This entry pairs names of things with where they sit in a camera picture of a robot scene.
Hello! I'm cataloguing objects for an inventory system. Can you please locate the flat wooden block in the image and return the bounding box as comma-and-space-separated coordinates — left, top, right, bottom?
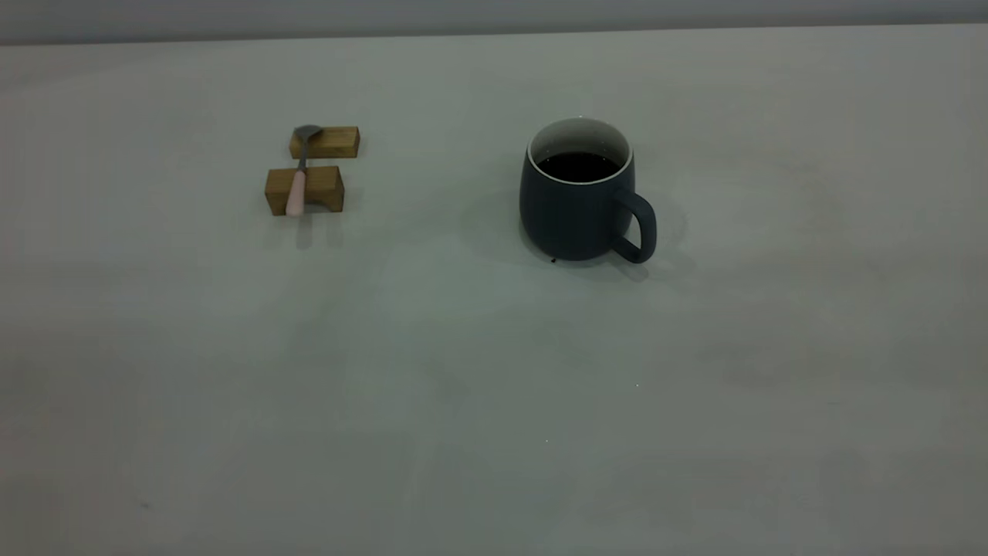
289, 126, 360, 160

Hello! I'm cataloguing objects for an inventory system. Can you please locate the pink handled metal spoon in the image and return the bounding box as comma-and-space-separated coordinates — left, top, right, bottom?
286, 124, 323, 219

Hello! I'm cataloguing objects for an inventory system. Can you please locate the dark grey ceramic cup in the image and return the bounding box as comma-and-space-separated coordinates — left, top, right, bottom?
519, 117, 658, 265

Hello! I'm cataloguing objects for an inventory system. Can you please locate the notched wooden block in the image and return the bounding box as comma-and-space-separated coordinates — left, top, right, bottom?
265, 166, 345, 216

